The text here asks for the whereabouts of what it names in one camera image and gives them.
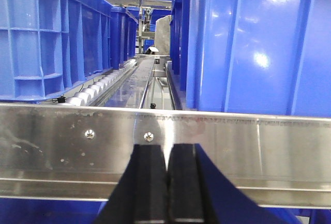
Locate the steel shelf front rail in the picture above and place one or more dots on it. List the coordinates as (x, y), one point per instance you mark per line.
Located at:
(79, 153)

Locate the white roller track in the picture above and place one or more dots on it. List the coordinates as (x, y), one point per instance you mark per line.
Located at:
(93, 92)

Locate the large blue bin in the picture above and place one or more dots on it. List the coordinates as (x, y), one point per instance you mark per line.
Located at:
(253, 56)
(50, 46)

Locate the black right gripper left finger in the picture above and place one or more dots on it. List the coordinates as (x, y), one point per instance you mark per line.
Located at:
(141, 195)

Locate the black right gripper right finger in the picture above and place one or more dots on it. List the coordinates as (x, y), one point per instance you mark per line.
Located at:
(199, 194)

